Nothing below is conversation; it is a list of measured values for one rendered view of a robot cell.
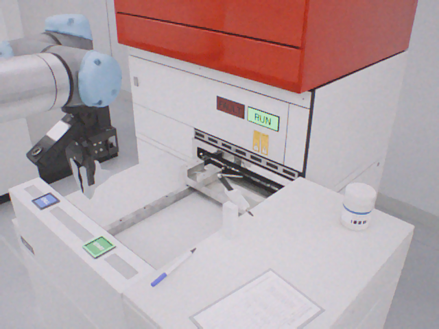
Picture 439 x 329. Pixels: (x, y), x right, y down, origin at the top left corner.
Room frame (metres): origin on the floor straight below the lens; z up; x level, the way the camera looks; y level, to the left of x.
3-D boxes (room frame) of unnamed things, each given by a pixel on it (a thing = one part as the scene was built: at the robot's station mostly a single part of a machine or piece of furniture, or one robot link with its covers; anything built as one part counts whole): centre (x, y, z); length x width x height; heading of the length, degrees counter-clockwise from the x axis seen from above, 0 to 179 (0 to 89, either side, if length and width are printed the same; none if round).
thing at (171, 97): (1.32, 0.07, 1.02); 0.82 x 0.03 x 0.40; 47
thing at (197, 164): (1.20, 0.10, 0.89); 0.08 x 0.03 x 0.03; 137
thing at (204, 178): (1.15, 0.04, 0.89); 0.08 x 0.03 x 0.03; 137
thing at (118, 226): (1.06, 0.21, 0.84); 0.50 x 0.02 x 0.03; 137
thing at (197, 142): (1.18, -0.05, 0.89); 0.44 x 0.02 x 0.10; 47
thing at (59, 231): (0.80, 0.37, 0.89); 0.55 x 0.09 x 0.14; 47
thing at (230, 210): (0.77, -0.03, 1.03); 0.06 x 0.04 x 0.13; 137
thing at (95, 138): (0.73, 0.27, 1.25); 0.09 x 0.08 x 0.12; 137
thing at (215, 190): (1.09, -0.01, 0.87); 0.36 x 0.08 x 0.03; 47
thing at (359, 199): (0.81, -0.32, 1.01); 0.07 x 0.07 x 0.10
